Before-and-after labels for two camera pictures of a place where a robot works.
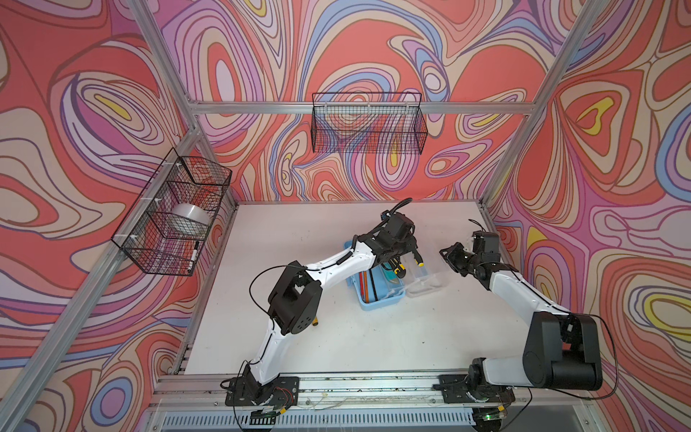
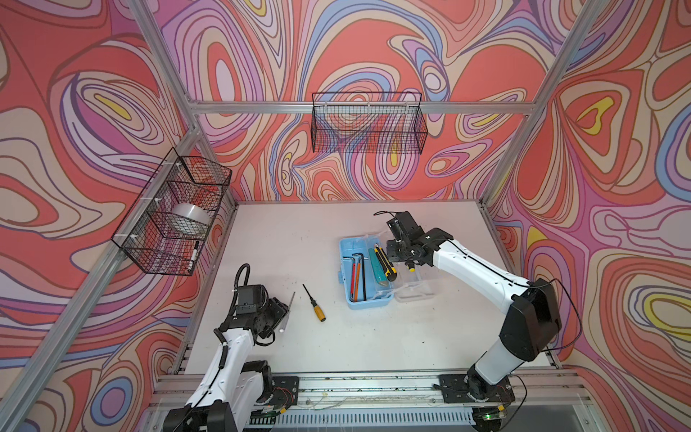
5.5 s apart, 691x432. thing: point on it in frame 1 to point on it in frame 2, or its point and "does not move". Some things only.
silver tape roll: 187,220 does not move
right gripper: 450,256 to 391,250
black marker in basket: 192,256 does not move
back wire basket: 381,122 does not move
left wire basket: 166,229 does not move
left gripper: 412,244 to 277,310
